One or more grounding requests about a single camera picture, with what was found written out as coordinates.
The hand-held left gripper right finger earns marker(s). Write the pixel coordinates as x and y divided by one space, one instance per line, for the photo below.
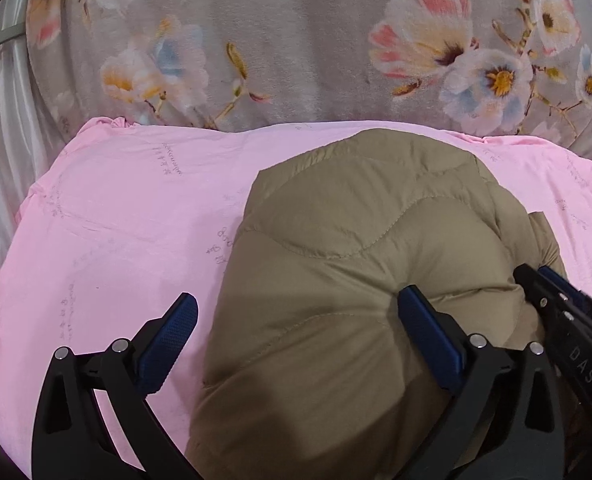
428 340

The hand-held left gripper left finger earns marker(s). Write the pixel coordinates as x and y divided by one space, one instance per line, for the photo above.
173 342

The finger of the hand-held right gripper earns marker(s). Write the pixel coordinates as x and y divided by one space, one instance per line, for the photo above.
563 286
532 285

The khaki quilted jacket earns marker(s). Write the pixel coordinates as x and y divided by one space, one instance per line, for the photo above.
336 270

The pink bed sheet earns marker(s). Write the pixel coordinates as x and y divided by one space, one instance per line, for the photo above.
125 210

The white sheer curtain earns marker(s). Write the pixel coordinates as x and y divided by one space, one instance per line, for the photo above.
0 125

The grey floral blanket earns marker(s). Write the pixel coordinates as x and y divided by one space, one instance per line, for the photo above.
301 45

